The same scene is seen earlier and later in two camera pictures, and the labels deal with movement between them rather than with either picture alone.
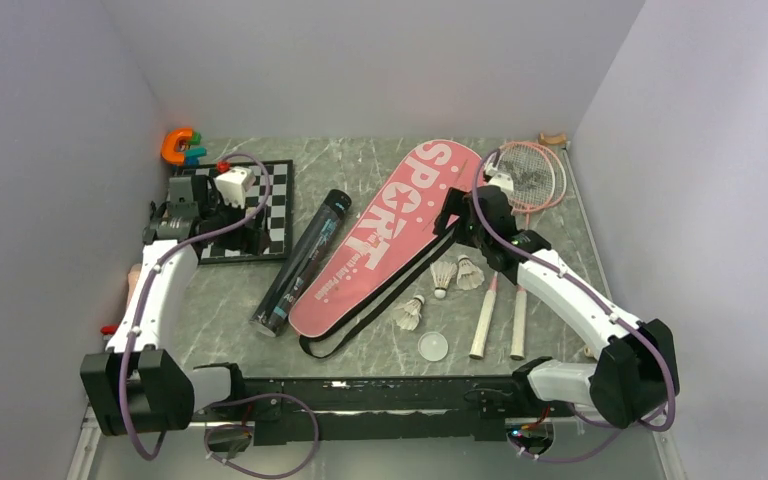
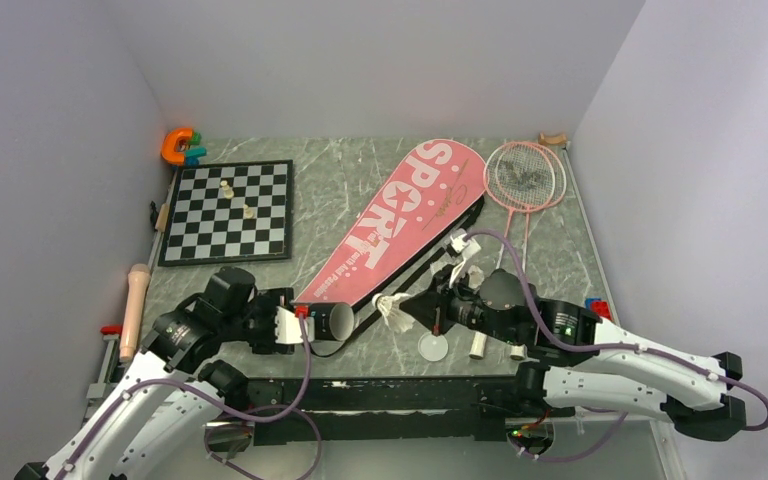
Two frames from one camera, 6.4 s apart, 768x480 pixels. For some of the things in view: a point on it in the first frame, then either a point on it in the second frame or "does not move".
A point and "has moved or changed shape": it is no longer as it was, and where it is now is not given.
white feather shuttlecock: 407,317 has moved or changed shape
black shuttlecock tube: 275,302 -> 333,321
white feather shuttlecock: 442,272 has moved or changed shape
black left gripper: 249,240 -> 270,299
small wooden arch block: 561,139 does not move
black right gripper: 458,204 -> 432,309
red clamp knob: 108,329 does not move
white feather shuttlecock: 469,276 does not move
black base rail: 398,408 does not move
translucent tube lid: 433,346 does not move
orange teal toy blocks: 190,156 does not move
